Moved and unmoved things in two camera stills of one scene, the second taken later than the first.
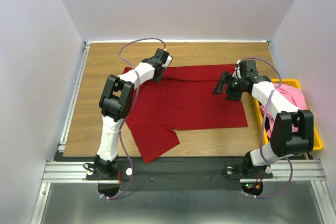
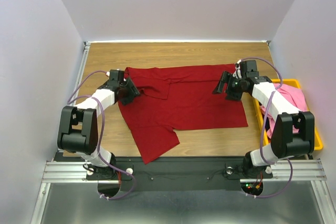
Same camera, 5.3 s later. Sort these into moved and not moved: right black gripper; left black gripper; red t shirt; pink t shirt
Moved: left black gripper
Not moved: red t shirt; right black gripper; pink t shirt
